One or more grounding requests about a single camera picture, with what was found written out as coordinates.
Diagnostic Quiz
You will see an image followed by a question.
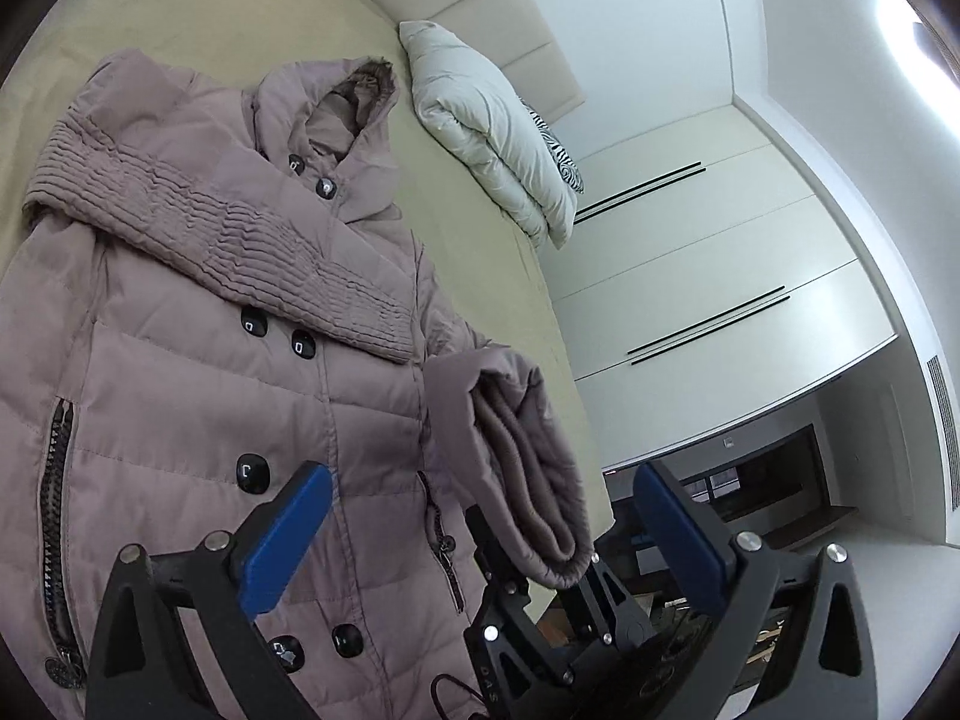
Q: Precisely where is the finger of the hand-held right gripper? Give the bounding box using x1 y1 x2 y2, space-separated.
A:
463 504 530 605
559 551 647 647

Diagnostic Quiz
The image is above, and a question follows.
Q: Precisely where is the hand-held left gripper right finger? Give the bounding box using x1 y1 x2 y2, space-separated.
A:
634 460 878 720

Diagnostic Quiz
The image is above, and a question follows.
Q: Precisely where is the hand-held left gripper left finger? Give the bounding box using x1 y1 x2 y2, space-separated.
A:
84 461 335 720

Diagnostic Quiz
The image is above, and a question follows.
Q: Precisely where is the mauve puffer coat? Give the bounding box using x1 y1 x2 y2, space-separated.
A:
0 49 593 720

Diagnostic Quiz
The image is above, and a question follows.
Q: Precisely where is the dark television cabinet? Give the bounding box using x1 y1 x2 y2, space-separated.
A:
604 424 830 526

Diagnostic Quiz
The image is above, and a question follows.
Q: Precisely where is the white wardrobe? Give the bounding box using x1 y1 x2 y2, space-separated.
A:
536 101 901 473

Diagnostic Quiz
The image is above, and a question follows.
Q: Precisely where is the zebra print pillow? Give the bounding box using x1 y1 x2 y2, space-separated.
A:
521 94 586 196

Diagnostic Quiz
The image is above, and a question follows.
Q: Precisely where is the white folded duvet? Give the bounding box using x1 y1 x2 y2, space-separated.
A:
397 19 578 248

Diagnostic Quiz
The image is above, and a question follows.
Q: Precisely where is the bed with beige cover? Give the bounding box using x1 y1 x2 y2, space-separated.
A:
0 0 612 616

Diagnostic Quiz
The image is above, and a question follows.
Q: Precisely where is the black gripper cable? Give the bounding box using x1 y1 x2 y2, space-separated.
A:
430 673 485 720

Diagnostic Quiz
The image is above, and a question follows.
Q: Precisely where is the wall air vent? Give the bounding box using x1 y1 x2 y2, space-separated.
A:
926 355 960 511

